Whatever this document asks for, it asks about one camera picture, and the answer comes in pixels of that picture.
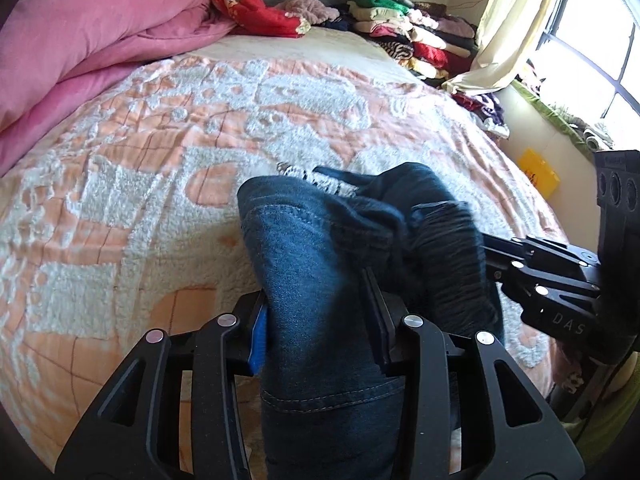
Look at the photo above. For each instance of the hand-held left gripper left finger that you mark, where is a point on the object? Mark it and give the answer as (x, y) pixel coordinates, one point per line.
(259, 340)

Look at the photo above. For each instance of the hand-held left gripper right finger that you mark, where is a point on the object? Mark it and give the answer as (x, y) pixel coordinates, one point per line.
(382, 330)

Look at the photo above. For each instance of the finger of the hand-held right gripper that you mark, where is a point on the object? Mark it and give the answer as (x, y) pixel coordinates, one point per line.
(545, 300)
(540, 252)

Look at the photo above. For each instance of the yellow box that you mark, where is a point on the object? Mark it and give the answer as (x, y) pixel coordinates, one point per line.
(540, 170)

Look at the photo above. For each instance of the green-edged patterned sill cover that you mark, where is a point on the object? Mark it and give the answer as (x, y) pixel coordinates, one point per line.
(565, 120)

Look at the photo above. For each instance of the dark purple clothes heap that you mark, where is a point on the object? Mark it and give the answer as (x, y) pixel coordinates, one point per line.
(480, 107)

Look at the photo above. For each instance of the peach and white bed blanket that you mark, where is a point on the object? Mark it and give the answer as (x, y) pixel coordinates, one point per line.
(150, 185)

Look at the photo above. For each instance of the window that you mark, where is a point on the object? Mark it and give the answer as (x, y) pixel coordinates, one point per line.
(590, 35)

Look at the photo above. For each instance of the cream curtain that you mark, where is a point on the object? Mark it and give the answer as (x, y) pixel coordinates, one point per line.
(510, 15)

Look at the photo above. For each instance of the pile of folded clothes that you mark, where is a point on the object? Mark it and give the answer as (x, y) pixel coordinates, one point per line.
(400, 30)

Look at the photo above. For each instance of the red patterned cloth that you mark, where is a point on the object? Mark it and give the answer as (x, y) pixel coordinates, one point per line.
(260, 17)

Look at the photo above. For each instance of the fluffy mauve garment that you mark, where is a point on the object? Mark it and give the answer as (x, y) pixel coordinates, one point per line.
(305, 7)

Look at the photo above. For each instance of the pink quilt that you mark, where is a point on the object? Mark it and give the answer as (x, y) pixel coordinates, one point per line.
(100, 25)

